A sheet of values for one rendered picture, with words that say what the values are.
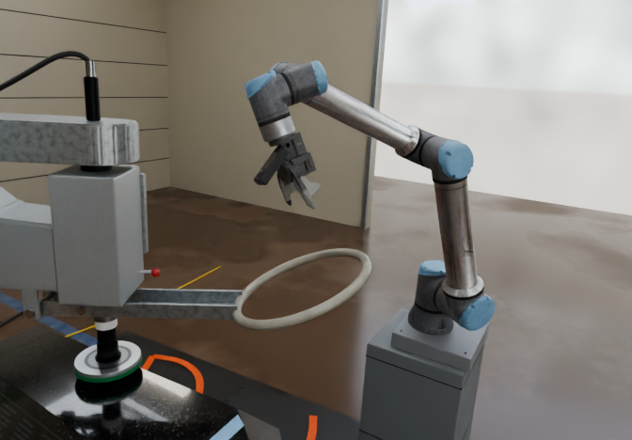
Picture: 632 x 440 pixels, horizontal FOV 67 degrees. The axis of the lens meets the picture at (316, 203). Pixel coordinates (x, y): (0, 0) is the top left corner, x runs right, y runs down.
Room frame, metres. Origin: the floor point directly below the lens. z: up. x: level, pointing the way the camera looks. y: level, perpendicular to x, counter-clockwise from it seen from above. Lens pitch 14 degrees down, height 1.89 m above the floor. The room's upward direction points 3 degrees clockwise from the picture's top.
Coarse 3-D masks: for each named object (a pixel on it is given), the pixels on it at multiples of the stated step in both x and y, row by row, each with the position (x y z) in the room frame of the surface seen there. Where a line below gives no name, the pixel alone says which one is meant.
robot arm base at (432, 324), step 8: (416, 304) 1.84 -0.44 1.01; (416, 312) 1.82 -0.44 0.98; (424, 312) 1.80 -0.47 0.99; (432, 312) 1.78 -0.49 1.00; (440, 312) 1.78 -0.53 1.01; (408, 320) 1.85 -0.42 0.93; (416, 320) 1.81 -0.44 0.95; (424, 320) 1.79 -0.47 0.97; (432, 320) 1.78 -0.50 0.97; (440, 320) 1.78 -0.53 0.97; (448, 320) 1.79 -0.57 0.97; (416, 328) 1.80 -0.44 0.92; (424, 328) 1.78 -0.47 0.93; (432, 328) 1.77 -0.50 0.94; (440, 328) 1.78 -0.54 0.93; (448, 328) 1.78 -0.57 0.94
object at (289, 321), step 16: (304, 256) 1.71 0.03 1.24; (320, 256) 1.69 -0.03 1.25; (336, 256) 1.66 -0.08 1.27; (352, 256) 1.60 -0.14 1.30; (272, 272) 1.67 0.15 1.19; (368, 272) 1.40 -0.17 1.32; (256, 288) 1.61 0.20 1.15; (352, 288) 1.32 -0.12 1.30; (240, 304) 1.48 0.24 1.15; (320, 304) 1.27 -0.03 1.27; (336, 304) 1.27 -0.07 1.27; (240, 320) 1.34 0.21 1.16; (256, 320) 1.30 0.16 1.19; (272, 320) 1.27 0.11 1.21; (288, 320) 1.25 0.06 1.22; (304, 320) 1.24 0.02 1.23
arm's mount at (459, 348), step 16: (400, 336) 1.75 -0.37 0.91; (416, 336) 1.75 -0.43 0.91; (432, 336) 1.76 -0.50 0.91; (448, 336) 1.76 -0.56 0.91; (464, 336) 1.77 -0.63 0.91; (480, 336) 1.78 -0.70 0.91; (416, 352) 1.72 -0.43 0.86; (432, 352) 1.69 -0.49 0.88; (448, 352) 1.66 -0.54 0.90; (464, 352) 1.66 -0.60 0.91; (464, 368) 1.62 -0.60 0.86
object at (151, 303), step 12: (48, 300) 1.47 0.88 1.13; (132, 300) 1.52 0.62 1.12; (144, 300) 1.53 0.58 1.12; (156, 300) 1.53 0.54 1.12; (168, 300) 1.53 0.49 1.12; (180, 300) 1.53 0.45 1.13; (192, 300) 1.53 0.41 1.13; (204, 300) 1.53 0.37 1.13; (216, 300) 1.53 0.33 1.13; (228, 300) 1.53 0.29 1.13; (24, 312) 1.37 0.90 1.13; (48, 312) 1.41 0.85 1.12; (60, 312) 1.41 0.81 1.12; (72, 312) 1.41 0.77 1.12; (84, 312) 1.40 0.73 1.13; (96, 312) 1.41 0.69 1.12; (108, 312) 1.41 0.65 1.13; (120, 312) 1.41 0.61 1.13; (132, 312) 1.42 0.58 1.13; (144, 312) 1.42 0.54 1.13; (156, 312) 1.42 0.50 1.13; (168, 312) 1.42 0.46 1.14; (180, 312) 1.42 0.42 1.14; (192, 312) 1.42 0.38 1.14; (204, 312) 1.42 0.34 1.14; (216, 312) 1.42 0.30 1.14; (228, 312) 1.42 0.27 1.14
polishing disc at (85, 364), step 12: (96, 348) 1.52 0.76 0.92; (120, 348) 1.53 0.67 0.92; (132, 348) 1.53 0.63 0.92; (84, 360) 1.44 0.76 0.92; (120, 360) 1.46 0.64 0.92; (132, 360) 1.46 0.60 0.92; (84, 372) 1.38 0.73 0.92; (96, 372) 1.38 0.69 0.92; (108, 372) 1.38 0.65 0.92; (120, 372) 1.40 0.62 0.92
